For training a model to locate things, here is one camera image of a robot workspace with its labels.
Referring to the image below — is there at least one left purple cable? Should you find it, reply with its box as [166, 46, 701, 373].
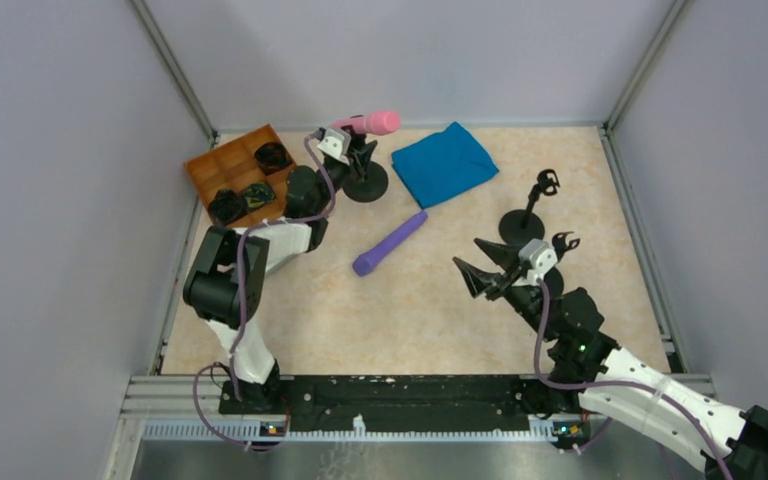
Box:
[191, 131, 339, 454]

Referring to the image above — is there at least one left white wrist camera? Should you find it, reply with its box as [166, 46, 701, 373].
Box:
[317, 127, 351, 164]

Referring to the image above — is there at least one purple cable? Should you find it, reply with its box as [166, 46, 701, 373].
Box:
[532, 278, 736, 480]
[191, 131, 339, 454]

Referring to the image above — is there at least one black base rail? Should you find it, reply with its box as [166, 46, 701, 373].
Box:
[218, 374, 581, 433]

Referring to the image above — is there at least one black mic stand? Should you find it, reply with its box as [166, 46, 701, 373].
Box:
[544, 231, 580, 297]
[498, 169, 560, 245]
[342, 127, 389, 203]

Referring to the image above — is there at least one yellow-green bundle in tray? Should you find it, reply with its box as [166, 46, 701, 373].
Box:
[240, 182, 277, 214]

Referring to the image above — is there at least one purple microphone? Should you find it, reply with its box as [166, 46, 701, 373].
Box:
[352, 210, 428, 277]

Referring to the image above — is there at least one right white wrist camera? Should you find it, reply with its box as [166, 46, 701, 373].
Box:
[513, 239, 559, 287]

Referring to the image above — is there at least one orange compartment tray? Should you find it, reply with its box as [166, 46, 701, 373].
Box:
[184, 124, 297, 228]

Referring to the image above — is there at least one pink microphone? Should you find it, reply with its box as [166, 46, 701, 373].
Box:
[331, 110, 402, 136]

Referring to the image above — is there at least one black item in tray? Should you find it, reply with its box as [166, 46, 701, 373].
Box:
[254, 141, 292, 176]

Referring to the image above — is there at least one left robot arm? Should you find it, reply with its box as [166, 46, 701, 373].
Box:
[182, 125, 388, 407]

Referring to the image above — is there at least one black bundle in tray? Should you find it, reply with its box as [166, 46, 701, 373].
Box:
[207, 189, 246, 226]

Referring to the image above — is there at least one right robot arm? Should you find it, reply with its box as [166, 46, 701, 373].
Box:
[453, 232, 768, 479]

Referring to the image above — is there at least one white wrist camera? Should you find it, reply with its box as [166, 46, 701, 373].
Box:
[513, 239, 559, 287]
[317, 127, 351, 164]

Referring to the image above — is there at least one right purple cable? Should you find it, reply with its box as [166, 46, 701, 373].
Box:
[532, 278, 736, 480]

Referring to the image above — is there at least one blue folded cloth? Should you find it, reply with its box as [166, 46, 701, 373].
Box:
[391, 122, 499, 209]

